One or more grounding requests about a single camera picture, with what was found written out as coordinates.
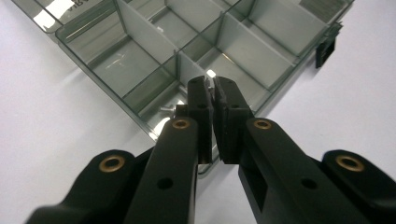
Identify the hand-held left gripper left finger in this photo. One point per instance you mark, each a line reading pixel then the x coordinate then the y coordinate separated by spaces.
pixel 204 124

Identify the clear grey plastic organizer box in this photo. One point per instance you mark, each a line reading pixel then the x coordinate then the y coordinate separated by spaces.
pixel 124 68

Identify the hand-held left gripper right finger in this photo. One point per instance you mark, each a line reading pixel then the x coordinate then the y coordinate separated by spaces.
pixel 230 130

